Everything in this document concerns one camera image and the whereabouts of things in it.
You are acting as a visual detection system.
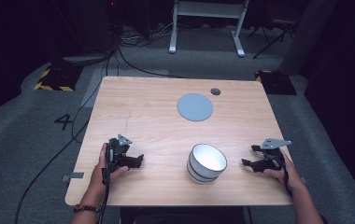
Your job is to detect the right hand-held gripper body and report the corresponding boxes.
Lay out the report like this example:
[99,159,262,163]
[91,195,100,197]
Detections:
[257,137,292,173]

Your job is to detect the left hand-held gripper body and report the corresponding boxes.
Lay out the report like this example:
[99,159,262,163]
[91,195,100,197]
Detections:
[102,133,134,185]

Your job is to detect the grey round plate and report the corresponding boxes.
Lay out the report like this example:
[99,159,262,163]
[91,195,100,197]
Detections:
[176,92,215,122]

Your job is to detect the person's right hand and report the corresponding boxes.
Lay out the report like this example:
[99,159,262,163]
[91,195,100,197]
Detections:
[263,151,305,193]

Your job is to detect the person's left hand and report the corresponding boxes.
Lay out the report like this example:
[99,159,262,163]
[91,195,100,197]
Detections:
[90,143,130,198]

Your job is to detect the grey tape strip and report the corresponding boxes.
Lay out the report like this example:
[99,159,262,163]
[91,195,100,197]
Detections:
[61,171,86,183]

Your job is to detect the person's dark trousers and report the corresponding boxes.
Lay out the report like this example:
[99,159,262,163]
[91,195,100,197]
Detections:
[119,206,246,224]

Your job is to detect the grey flat stand base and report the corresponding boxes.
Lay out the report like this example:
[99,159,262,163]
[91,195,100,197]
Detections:
[62,53,112,67]

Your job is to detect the black tripod stand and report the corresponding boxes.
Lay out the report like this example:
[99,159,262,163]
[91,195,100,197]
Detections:
[246,17,295,60]

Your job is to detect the grey curtain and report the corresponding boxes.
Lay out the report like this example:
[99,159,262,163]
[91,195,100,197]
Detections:
[278,0,338,77]

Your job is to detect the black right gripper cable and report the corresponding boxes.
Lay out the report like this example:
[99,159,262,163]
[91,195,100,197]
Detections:
[278,154,293,198]

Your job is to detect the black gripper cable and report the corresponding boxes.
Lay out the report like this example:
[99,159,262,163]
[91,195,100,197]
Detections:
[96,167,111,224]
[278,154,293,198]

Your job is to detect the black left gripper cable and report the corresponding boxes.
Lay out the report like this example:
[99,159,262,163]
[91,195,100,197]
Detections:
[96,167,111,224]

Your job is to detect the dark beaded bracelet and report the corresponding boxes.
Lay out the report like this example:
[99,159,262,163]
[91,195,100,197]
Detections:
[73,203,102,215]

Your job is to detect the long black floor cable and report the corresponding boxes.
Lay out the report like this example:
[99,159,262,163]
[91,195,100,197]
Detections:
[12,46,121,224]

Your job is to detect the black yellow striped base plate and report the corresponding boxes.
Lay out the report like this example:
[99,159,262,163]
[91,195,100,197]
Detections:
[254,69,298,96]
[33,63,84,93]

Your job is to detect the white metal desk frame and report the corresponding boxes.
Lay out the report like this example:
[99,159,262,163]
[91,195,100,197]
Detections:
[168,0,250,59]

